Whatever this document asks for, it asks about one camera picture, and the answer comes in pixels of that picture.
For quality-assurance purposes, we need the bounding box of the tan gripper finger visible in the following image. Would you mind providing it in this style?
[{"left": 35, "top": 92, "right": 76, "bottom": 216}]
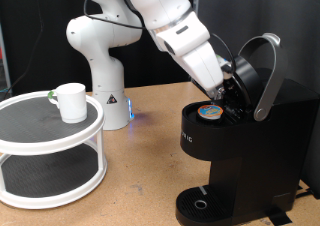
[{"left": 205, "top": 85, "right": 222, "bottom": 100}]

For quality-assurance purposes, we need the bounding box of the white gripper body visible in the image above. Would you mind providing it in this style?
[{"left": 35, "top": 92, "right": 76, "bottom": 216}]
[{"left": 173, "top": 40, "right": 225, "bottom": 92}]

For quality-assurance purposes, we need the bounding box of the coffee pod orange blue lid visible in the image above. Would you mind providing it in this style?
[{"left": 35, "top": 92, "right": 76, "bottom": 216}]
[{"left": 197, "top": 104, "right": 224, "bottom": 121}]

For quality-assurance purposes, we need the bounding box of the silver Keurig lid handle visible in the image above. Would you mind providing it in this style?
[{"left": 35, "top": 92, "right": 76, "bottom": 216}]
[{"left": 237, "top": 32, "right": 289, "bottom": 123}]

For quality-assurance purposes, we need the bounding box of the black Keurig coffee machine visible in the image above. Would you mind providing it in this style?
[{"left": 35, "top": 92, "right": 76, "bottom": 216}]
[{"left": 175, "top": 54, "right": 320, "bottom": 226}]

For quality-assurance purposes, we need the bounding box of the black square lid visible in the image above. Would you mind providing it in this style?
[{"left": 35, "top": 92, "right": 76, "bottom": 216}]
[{"left": 191, "top": 0, "right": 320, "bottom": 200}]

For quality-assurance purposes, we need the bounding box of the white mug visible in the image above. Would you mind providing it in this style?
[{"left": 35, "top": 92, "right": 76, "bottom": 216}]
[{"left": 47, "top": 82, "right": 89, "bottom": 124}]

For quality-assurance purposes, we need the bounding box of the black tape strip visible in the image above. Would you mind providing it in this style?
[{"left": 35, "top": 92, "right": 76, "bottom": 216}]
[{"left": 264, "top": 207, "right": 294, "bottom": 226}]

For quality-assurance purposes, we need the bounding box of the black curtain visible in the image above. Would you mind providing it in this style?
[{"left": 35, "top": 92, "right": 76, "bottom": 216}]
[{"left": 0, "top": 0, "right": 195, "bottom": 97}]

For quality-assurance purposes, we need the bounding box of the white two-tier turntable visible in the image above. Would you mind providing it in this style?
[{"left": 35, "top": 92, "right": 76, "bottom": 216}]
[{"left": 0, "top": 90, "right": 108, "bottom": 210}]

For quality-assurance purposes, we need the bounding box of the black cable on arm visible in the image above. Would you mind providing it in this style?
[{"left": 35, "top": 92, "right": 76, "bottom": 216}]
[{"left": 82, "top": 0, "right": 148, "bottom": 31}]

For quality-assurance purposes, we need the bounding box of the black Keurig power cord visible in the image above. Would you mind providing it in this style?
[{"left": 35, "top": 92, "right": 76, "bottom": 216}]
[{"left": 294, "top": 185, "right": 316, "bottom": 200}]

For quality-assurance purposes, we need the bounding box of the black hanging cable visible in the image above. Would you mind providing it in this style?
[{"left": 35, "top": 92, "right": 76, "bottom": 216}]
[{"left": 0, "top": 0, "right": 46, "bottom": 100}]

